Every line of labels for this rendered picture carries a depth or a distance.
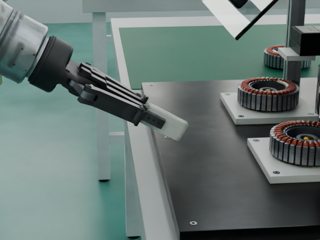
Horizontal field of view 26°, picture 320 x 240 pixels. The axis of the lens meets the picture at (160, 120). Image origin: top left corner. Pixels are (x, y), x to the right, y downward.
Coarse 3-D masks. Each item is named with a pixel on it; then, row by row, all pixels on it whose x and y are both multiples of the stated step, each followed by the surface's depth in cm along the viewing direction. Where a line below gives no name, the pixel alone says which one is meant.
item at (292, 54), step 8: (296, 32) 124; (304, 32) 122; (312, 32) 122; (296, 40) 124; (304, 40) 122; (312, 40) 122; (280, 48) 128; (288, 48) 128; (296, 48) 124; (304, 48) 122; (312, 48) 122; (288, 56) 123; (296, 56) 123; (304, 56) 123; (312, 56) 123
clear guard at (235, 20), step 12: (204, 0) 101; (216, 0) 96; (228, 0) 92; (252, 0) 84; (264, 0) 81; (276, 0) 79; (216, 12) 92; (228, 12) 88; (240, 12) 84; (252, 12) 81; (264, 12) 79; (228, 24) 85; (240, 24) 81; (252, 24) 79; (240, 36) 80
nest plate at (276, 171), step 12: (252, 144) 110; (264, 144) 110; (264, 156) 105; (264, 168) 101; (276, 168) 101; (288, 168) 101; (300, 168) 101; (312, 168) 101; (276, 180) 98; (288, 180) 99; (300, 180) 99; (312, 180) 99
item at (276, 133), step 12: (276, 132) 104; (288, 132) 106; (300, 132) 108; (312, 132) 108; (276, 144) 103; (288, 144) 101; (300, 144) 100; (312, 144) 100; (276, 156) 103; (288, 156) 102; (300, 156) 101; (312, 156) 100
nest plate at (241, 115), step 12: (228, 96) 133; (300, 96) 133; (228, 108) 127; (240, 108) 126; (300, 108) 126; (240, 120) 121; (252, 120) 121; (264, 120) 121; (276, 120) 122; (288, 120) 122; (300, 120) 122; (312, 120) 122
